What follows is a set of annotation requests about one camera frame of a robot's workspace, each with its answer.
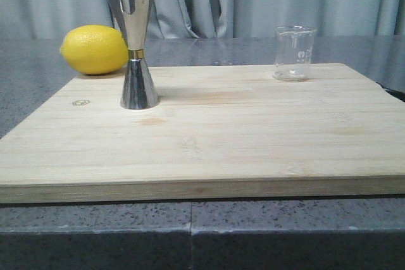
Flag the clear glass beaker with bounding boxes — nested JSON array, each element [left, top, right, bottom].
[[273, 25, 317, 82]]

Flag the steel double jigger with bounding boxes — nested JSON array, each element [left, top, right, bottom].
[[108, 0, 159, 110]]

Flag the wooden cutting board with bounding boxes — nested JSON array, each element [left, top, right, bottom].
[[1, 63, 404, 204]]

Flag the yellow lemon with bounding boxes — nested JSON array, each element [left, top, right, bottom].
[[59, 25, 128, 75]]

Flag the grey curtain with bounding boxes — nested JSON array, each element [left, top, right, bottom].
[[1, 0, 404, 39]]

